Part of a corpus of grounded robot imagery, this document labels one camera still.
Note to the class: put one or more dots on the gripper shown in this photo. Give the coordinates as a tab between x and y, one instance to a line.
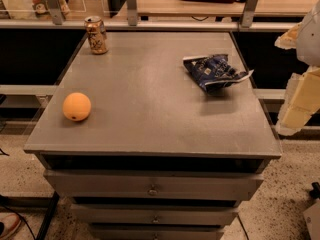
310	40

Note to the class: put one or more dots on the blue chip bag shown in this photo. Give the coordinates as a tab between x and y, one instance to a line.
213	72

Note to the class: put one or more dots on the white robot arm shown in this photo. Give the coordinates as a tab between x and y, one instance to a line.
308	40

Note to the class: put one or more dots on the grey drawer cabinet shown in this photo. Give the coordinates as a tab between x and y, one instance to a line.
157	158

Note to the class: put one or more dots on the gold soda can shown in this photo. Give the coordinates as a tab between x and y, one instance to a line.
96	33

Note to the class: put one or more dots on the orange fruit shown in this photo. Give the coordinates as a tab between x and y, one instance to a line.
76	106

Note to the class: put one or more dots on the white and red shoe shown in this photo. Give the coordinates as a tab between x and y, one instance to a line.
9	223

